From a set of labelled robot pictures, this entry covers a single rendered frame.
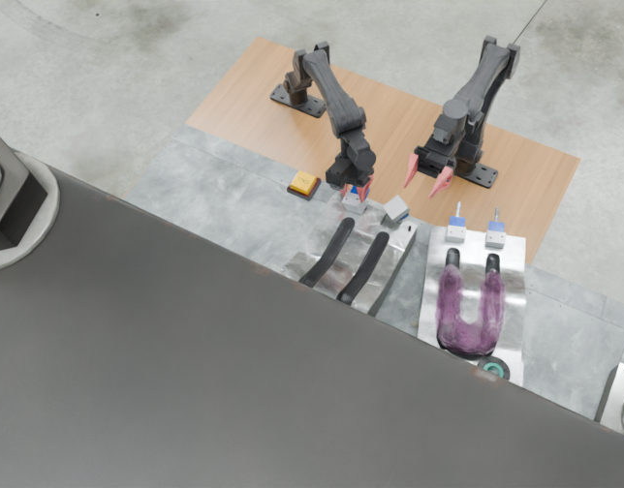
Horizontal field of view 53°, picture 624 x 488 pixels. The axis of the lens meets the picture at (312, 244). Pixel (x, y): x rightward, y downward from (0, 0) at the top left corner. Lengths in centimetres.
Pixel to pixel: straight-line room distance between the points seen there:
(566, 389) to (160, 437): 142
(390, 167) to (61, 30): 251
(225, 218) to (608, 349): 113
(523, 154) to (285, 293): 167
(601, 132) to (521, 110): 37
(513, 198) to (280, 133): 77
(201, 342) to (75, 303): 10
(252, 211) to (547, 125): 174
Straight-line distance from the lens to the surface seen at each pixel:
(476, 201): 194
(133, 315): 47
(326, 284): 165
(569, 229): 292
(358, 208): 174
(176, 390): 44
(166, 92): 344
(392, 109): 213
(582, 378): 177
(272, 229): 188
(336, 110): 160
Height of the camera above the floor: 242
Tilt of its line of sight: 61 degrees down
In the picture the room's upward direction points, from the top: 9 degrees counter-clockwise
